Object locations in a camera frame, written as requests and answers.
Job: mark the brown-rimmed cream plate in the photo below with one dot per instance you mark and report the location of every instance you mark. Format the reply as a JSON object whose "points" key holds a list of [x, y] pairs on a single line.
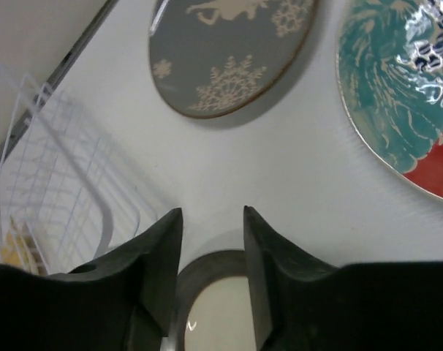
{"points": [[213, 306]]}

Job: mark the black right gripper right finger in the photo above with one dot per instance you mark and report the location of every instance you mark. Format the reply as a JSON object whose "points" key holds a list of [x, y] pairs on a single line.
{"points": [[299, 302]]}

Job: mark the teal and red floral plate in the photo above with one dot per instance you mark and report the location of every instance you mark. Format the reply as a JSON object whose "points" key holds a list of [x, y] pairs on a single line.
{"points": [[389, 66]]}

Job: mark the metal table edge rail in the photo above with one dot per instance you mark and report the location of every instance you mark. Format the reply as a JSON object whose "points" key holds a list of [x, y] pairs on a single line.
{"points": [[22, 124]]}

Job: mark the white wire dish rack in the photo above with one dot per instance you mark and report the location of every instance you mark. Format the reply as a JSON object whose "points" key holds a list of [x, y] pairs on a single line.
{"points": [[66, 178]]}

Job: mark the grey reindeer plate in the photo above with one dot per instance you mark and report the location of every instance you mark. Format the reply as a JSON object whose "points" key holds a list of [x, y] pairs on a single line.
{"points": [[211, 58]]}

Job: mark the green-rimmed bamboo tray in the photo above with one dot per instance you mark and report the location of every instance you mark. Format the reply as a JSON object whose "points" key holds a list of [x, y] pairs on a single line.
{"points": [[19, 249]]}

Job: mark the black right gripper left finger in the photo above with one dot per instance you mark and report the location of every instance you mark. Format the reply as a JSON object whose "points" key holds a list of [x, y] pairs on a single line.
{"points": [[123, 300]]}

